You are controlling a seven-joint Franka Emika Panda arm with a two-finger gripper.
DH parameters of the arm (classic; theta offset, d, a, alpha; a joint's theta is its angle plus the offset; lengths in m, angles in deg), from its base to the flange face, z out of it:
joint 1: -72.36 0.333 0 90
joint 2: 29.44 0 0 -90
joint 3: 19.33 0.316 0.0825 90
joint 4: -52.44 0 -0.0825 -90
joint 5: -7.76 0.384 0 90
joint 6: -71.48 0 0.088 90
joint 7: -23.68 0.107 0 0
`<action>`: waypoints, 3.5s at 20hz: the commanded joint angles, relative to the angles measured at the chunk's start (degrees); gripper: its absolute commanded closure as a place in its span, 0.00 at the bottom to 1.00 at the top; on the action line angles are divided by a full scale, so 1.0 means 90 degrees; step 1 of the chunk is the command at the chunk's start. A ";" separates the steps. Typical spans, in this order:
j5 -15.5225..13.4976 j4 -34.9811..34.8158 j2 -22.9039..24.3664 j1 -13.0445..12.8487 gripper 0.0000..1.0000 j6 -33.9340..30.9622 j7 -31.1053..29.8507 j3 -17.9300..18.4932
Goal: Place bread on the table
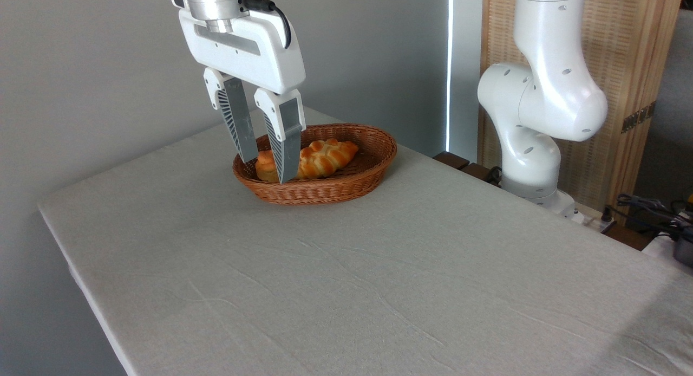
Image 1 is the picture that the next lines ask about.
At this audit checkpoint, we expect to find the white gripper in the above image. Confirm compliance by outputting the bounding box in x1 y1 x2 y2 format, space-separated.
178 8 307 185

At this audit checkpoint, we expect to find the golden braided bread loaf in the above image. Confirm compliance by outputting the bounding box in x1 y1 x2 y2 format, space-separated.
256 139 360 183

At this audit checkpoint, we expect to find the brown oval wicker basket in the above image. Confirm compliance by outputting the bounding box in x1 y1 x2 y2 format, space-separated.
232 123 398 206

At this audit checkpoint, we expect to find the light grey tablecloth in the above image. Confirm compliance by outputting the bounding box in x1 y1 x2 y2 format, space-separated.
37 101 693 376

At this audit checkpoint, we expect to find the dark brown wooden table edge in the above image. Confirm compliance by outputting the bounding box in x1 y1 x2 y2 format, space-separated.
433 151 503 188

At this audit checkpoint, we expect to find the white power strip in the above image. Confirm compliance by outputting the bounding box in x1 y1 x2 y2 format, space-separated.
563 202 618 234

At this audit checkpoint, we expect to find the wooden bamboo folding screen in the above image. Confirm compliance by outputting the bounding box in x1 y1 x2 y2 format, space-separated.
479 0 686 219

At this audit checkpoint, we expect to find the dark metal screen hinge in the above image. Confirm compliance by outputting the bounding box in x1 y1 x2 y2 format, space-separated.
621 101 657 134

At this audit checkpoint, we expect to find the grey power adapter box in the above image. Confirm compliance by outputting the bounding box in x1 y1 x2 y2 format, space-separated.
673 227 693 268

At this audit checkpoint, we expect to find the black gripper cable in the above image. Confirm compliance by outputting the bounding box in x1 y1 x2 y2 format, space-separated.
241 0 292 49

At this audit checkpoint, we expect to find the black cable bundle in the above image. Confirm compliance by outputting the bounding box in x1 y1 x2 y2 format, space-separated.
602 193 693 242

